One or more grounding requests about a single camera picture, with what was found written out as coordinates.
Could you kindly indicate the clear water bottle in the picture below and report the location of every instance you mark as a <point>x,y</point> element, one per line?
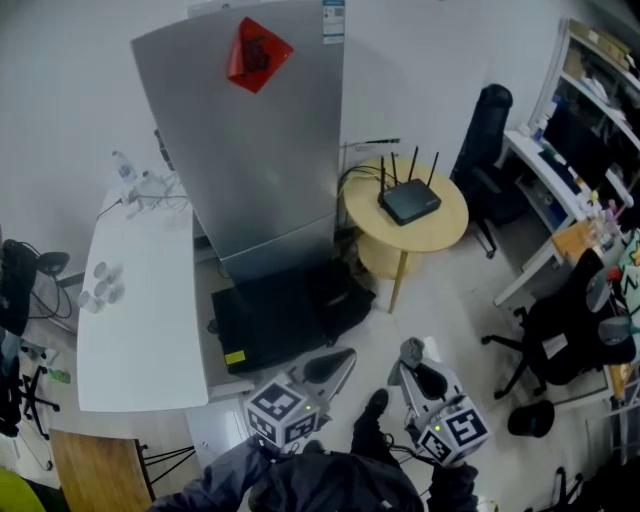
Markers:
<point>124,167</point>

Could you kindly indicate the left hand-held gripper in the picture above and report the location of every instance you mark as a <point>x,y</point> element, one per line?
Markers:
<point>280,405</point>

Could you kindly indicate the green patterned packet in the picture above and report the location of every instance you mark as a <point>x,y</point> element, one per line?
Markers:
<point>59,375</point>

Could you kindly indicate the white shelf unit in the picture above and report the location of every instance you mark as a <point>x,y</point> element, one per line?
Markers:
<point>600,85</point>

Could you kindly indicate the light wooden desk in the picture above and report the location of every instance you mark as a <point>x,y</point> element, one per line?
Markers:
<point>570,240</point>

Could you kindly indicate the brown wooden desk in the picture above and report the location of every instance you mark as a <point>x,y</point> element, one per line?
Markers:
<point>95,470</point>

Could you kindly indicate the red paper decoration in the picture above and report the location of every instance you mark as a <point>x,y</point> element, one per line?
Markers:
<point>260,55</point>

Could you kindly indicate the cluster of clear plastic cups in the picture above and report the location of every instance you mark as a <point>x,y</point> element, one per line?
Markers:
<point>102,287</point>

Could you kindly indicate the black cap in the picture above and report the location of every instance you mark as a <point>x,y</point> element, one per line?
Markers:
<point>532,420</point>

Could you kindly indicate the long white table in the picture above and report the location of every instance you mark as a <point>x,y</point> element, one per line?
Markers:
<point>140,350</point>

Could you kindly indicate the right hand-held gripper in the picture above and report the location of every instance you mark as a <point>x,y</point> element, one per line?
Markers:
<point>450,430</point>

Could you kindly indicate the white printed flat carton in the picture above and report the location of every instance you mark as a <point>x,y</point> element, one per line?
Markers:
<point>365,152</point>

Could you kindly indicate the white box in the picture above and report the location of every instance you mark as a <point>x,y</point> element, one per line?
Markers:
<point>215,430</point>

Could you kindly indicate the white desk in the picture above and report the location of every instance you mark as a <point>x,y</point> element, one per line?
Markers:
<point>535,165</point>

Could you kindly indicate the small white bottle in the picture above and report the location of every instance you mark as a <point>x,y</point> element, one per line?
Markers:
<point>540,130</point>

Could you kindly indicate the black router with antennas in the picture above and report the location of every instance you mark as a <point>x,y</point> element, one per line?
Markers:
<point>410,202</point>

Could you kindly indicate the silver refrigerator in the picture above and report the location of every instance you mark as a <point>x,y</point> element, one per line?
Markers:
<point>250,175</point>

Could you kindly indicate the grey cloth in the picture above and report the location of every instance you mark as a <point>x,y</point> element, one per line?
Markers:
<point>412,350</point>

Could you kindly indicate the black swivel chair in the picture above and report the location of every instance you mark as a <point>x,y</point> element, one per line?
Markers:
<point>15,285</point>

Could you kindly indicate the black monitor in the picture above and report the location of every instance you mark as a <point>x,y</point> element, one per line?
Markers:
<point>575,145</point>

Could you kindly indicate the person's dark jacket torso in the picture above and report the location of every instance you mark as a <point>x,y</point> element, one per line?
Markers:
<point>340,485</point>

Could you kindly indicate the brown cardboard box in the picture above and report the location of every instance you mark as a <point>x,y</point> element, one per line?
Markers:
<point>600,42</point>

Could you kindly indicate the white power strip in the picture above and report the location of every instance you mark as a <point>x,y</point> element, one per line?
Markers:
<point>147,187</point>

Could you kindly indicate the person's left forearm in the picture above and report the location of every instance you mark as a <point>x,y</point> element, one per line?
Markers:
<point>220,475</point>

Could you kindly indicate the person's dark trouser leg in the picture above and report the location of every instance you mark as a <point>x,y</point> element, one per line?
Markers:
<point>372,430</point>

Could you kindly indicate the black office chair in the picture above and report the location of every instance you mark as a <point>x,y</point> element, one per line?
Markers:
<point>560,325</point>
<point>487,150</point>

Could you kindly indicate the black bag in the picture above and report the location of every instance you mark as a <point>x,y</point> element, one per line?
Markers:
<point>345,300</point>

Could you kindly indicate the flat black box yellow label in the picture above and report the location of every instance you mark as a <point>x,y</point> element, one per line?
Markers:
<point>270,325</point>

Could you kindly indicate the person's right forearm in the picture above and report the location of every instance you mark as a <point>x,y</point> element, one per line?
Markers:
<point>452,487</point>

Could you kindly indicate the round light wooden table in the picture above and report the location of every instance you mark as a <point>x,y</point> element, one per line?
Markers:
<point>440,230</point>

